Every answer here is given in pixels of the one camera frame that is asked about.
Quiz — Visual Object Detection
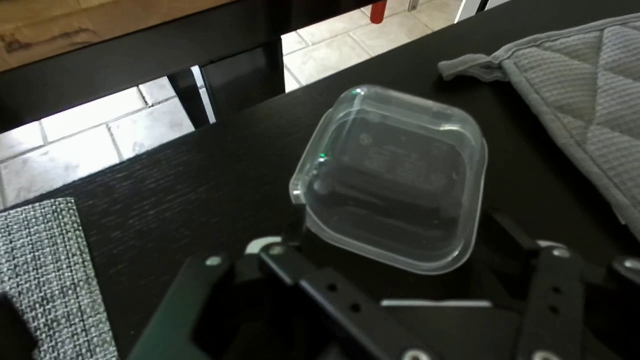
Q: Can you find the gray woven placemat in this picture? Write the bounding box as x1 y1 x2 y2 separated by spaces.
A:
0 196 122 360

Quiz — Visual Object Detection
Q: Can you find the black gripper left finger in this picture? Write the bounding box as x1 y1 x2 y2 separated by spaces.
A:
128 237 435 360

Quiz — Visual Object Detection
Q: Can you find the clear square plastic container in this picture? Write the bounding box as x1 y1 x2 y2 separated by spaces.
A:
285 85 490 278

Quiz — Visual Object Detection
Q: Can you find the gray quilted pot holder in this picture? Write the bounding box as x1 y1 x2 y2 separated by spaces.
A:
435 13 640 244

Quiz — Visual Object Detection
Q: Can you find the black wooden table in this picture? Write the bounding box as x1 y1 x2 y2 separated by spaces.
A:
0 0 640 360

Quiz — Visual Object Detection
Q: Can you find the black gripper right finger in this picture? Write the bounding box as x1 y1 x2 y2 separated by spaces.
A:
513 239 640 360

